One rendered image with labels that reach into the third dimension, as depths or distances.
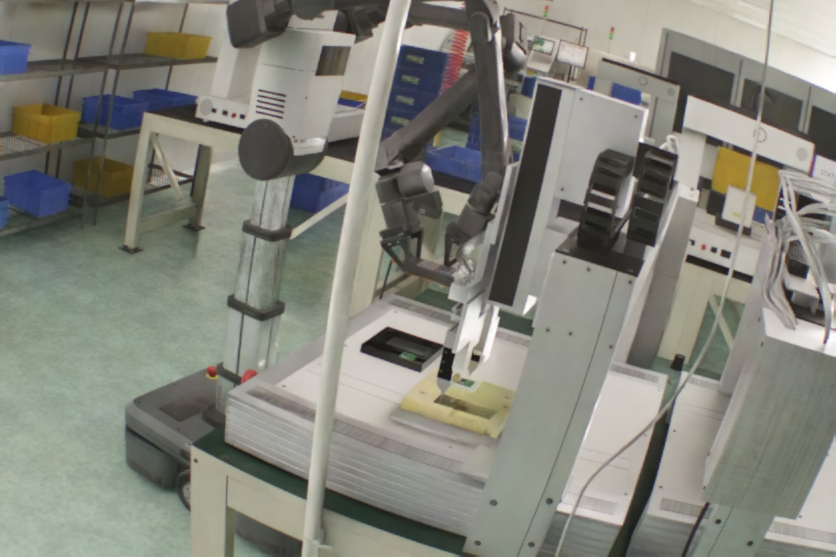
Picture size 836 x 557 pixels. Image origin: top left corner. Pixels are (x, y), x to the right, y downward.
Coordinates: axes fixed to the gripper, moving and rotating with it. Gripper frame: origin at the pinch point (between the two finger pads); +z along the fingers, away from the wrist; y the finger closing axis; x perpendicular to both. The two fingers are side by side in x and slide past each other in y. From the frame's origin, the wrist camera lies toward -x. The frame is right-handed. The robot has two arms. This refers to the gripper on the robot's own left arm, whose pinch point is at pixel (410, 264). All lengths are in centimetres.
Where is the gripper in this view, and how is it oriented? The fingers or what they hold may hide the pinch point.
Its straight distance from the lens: 212.5
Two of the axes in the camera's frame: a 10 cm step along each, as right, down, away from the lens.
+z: 2.8, 9.6, 0.9
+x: -9.0, 2.3, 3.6
